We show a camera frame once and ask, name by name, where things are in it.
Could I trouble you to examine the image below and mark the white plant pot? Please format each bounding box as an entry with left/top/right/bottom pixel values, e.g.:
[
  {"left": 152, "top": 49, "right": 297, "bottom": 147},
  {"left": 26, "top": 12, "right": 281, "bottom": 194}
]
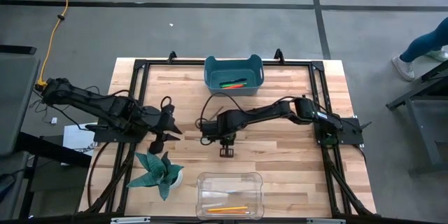
[{"left": 170, "top": 169, "right": 184, "bottom": 189}]

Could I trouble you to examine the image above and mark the clear plastic bin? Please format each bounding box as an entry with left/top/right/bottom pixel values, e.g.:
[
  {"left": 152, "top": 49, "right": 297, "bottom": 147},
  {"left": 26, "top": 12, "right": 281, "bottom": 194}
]
[{"left": 195, "top": 171, "right": 265, "bottom": 221}]

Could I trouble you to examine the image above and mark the white paper sheet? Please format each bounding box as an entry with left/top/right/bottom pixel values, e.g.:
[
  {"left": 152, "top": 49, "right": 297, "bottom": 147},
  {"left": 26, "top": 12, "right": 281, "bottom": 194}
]
[{"left": 62, "top": 122, "right": 97, "bottom": 158}]

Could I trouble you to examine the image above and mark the blue plastic bin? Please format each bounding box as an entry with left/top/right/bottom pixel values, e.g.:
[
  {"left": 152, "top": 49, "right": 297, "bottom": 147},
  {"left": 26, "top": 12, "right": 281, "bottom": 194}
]
[{"left": 204, "top": 54, "right": 265, "bottom": 97}]

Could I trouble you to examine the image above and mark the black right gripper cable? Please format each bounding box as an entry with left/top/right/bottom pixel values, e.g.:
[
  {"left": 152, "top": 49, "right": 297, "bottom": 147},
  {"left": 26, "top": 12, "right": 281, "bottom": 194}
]
[{"left": 198, "top": 92, "right": 246, "bottom": 122}]

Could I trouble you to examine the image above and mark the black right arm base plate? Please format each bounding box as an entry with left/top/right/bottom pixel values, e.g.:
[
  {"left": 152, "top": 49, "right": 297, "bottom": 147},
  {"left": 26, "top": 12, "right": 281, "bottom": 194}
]
[{"left": 313, "top": 117, "right": 365, "bottom": 147}]

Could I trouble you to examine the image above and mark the silver metal bracket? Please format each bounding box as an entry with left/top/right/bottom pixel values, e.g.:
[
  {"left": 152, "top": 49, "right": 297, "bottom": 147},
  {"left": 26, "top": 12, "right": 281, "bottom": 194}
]
[
  {"left": 110, "top": 216, "right": 152, "bottom": 224},
  {"left": 306, "top": 218, "right": 346, "bottom": 224}
]

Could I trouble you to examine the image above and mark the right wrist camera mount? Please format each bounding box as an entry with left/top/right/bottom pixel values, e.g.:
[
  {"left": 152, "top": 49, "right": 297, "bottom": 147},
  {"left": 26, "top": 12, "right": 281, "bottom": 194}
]
[{"left": 199, "top": 117, "right": 213, "bottom": 146}]

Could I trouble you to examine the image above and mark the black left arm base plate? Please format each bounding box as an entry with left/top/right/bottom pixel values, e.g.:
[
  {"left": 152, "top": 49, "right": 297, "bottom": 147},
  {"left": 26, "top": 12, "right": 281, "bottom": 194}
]
[{"left": 93, "top": 117, "right": 145, "bottom": 144}]

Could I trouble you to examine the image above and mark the black aluminium table frame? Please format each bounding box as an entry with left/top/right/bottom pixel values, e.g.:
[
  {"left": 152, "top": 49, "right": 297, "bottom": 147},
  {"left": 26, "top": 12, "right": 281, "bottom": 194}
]
[{"left": 78, "top": 48, "right": 377, "bottom": 218}]

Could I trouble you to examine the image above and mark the dark grey metal table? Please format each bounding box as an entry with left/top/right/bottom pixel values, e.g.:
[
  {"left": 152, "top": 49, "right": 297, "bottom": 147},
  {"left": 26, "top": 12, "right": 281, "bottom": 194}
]
[{"left": 386, "top": 59, "right": 448, "bottom": 176}]

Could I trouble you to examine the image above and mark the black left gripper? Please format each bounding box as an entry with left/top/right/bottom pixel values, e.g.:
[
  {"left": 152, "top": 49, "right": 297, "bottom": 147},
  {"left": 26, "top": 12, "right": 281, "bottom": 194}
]
[{"left": 139, "top": 105, "right": 165, "bottom": 155}]

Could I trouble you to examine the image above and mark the black side table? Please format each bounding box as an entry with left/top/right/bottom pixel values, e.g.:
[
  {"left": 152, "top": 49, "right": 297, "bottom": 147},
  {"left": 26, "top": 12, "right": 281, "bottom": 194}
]
[{"left": 0, "top": 131, "right": 92, "bottom": 224}]

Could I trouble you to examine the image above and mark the person's leg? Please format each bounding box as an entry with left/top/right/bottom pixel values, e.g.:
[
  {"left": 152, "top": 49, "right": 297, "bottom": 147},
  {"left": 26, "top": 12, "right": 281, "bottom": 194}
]
[{"left": 398, "top": 16, "right": 448, "bottom": 64}]

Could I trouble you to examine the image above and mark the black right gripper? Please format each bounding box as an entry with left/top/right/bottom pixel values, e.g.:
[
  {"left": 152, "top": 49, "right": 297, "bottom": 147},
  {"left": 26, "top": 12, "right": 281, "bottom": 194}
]
[{"left": 211, "top": 110, "right": 236, "bottom": 158}]

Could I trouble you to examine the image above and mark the yellow pencil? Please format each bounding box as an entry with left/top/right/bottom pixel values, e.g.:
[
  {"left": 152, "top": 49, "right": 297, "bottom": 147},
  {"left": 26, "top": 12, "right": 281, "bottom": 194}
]
[{"left": 206, "top": 206, "right": 249, "bottom": 212}]

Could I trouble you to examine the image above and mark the green artificial plant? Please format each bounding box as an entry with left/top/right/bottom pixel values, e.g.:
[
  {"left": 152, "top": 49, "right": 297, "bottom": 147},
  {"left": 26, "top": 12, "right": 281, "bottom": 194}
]
[{"left": 125, "top": 148, "right": 186, "bottom": 202}]

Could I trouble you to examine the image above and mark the person's foot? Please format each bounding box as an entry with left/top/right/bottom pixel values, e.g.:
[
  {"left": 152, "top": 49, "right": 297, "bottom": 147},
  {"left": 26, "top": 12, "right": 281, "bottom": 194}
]
[
  {"left": 425, "top": 49, "right": 448, "bottom": 62},
  {"left": 391, "top": 55, "right": 417, "bottom": 82}
]

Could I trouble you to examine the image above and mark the grey cabinet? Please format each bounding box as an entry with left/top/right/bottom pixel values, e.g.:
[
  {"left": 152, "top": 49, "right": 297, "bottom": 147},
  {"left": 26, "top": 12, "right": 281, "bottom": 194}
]
[{"left": 0, "top": 45, "right": 41, "bottom": 157}]

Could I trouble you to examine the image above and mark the yellow extension cable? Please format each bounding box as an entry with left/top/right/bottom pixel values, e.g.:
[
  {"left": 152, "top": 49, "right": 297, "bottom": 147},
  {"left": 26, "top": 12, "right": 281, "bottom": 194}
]
[{"left": 34, "top": 0, "right": 69, "bottom": 92}]

